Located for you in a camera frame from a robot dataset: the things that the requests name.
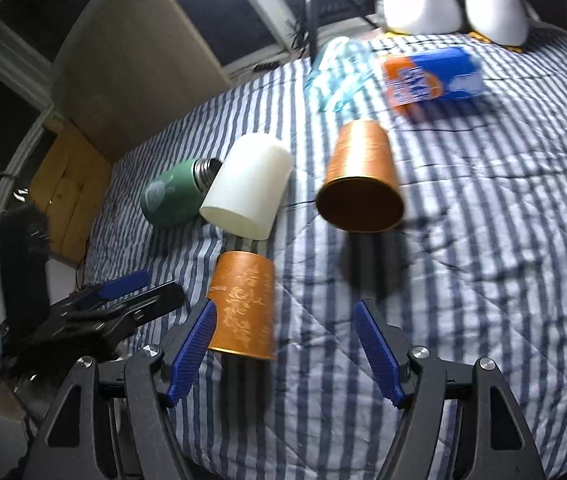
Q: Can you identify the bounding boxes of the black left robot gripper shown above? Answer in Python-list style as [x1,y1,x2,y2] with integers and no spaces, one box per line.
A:
[0,204,185,377]

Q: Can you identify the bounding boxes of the beige board panel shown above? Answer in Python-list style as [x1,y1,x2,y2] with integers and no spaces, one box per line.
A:
[52,0,230,162]

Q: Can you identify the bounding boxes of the small white penguin plush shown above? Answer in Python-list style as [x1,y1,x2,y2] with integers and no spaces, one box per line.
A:
[465,0,530,48]

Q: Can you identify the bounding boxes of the green metal flask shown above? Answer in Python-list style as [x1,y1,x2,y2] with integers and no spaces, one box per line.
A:
[139,158,223,229]

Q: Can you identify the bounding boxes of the wooden headboard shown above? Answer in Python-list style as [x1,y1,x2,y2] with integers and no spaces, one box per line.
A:
[29,124,112,264]

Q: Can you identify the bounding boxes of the orange patterned paper cup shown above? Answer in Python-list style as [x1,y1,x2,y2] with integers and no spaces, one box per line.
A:
[208,250,275,361]

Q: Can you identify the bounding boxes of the white plastic cup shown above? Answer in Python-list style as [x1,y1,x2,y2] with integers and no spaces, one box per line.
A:
[199,133,293,240]

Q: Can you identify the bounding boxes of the plain orange paper cup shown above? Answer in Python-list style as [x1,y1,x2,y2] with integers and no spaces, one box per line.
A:
[315,119,405,233]

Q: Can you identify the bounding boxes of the blue white striped bedspread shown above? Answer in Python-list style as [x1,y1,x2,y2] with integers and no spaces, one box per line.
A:
[85,27,567,479]

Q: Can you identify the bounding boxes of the orange blue drink can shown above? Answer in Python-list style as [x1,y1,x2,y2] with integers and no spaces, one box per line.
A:
[380,47,485,112]

